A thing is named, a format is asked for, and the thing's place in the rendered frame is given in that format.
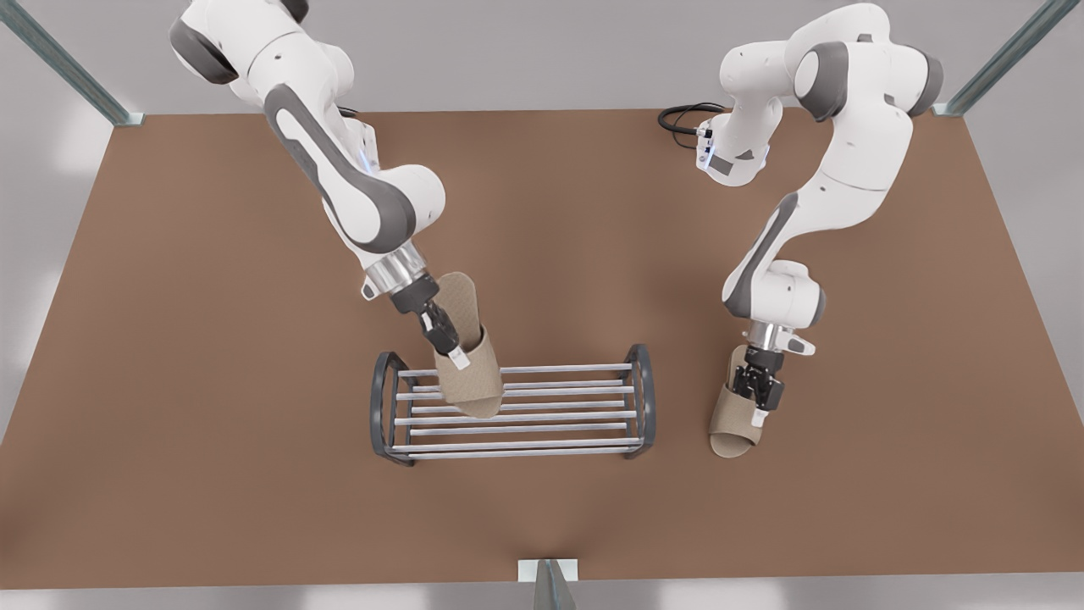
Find tan slipper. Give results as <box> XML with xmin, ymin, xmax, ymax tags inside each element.
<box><xmin>709</xmin><ymin>344</ymin><xmax>768</xmax><ymax>459</ymax></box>
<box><xmin>434</xmin><ymin>272</ymin><xmax>506</xmax><ymax>419</ymax></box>

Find dark grey metal shoe rack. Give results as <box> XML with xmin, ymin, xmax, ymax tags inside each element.
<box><xmin>369</xmin><ymin>343</ymin><xmax>656</xmax><ymax>466</ymax></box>

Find silver frame post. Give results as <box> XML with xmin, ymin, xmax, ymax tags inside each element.
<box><xmin>0</xmin><ymin>0</ymin><xmax>145</xmax><ymax>127</ymax></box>
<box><xmin>518</xmin><ymin>559</ymin><xmax>580</xmax><ymax>610</ymax></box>
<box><xmin>932</xmin><ymin>0</ymin><xmax>1082</xmax><ymax>117</ymax></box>

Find black cable loop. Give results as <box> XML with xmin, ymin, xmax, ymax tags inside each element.
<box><xmin>658</xmin><ymin>103</ymin><xmax>729</xmax><ymax>150</ymax></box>

